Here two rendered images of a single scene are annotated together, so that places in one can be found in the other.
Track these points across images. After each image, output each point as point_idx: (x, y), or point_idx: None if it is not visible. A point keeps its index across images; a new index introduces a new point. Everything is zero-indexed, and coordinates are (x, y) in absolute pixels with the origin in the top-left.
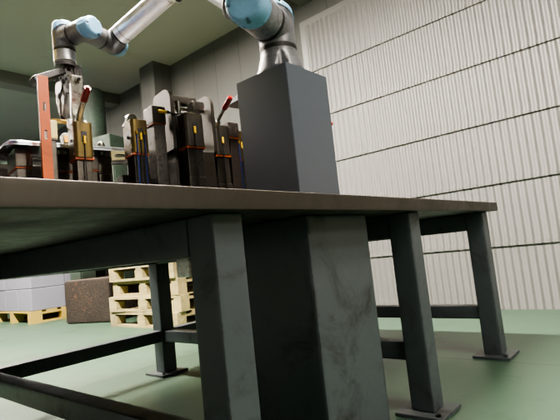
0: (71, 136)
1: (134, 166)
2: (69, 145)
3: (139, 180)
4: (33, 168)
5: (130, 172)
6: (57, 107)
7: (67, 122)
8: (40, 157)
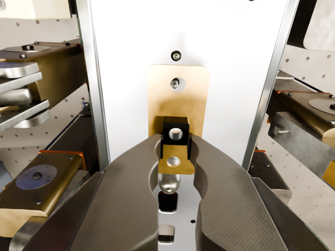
0: (17, 50)
1: (58, 141)
2: (52, 48)
3: (62, 130)
4: (303, 21)
5: (80, 138)
6: (251, 186)
7: (19, 66)
8: (262, 31)
